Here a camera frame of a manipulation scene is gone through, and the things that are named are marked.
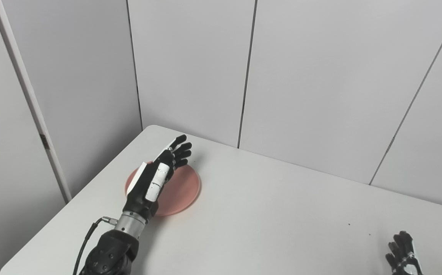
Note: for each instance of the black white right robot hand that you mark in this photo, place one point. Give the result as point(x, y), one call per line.
point(402, 252)

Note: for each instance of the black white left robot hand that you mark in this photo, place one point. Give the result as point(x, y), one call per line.
point(140, 194)

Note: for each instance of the pink round plate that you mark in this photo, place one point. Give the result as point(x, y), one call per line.
point(182, 191)

